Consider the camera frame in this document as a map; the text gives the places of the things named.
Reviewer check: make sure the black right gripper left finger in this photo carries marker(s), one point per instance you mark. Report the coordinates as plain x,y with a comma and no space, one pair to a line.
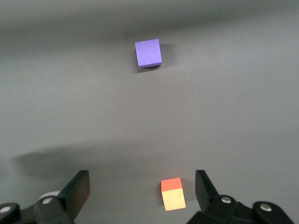
74,193

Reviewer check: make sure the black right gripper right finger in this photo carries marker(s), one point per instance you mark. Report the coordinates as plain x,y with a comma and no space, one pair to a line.
208,198

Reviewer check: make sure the orange foam block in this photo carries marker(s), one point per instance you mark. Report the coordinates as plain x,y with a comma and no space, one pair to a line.
174,196

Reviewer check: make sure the purple foam block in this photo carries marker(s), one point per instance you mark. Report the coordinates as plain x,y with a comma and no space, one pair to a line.
148,53

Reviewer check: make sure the dark grey table mat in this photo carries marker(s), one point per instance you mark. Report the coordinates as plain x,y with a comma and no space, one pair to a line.
149,116

